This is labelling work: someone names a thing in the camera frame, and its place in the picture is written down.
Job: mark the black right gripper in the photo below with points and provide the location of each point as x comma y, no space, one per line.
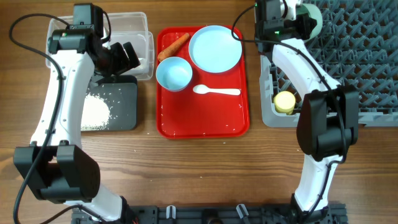
310,20

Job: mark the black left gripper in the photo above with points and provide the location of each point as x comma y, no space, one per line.
124,63

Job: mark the pale green bowl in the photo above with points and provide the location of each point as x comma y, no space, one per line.
313,12

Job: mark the light blue bowl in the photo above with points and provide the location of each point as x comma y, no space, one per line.
174,74

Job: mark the yellow plastic cup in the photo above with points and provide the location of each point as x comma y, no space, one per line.
284,102

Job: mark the white plastic spoon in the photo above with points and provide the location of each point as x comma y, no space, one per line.
203,89

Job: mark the light blue plate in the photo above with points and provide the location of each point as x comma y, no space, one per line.
215,49

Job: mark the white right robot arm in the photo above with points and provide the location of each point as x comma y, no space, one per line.
328,121

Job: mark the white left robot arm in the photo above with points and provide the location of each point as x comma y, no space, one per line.
54,166

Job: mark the grey dishwasher rack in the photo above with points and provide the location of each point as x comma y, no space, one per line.
357,46

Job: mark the clear plastic bin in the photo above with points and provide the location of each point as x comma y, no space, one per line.
120,27

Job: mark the black plastic tray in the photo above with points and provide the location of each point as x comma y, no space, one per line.
121,93

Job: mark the orange carrot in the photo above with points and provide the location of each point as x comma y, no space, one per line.
173,48

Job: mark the pile of white rice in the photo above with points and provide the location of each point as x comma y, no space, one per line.
96,113

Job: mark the red plastic tray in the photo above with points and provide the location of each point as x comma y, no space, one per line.
186,114

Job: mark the black mounting rail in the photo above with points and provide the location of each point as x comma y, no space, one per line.
199,214

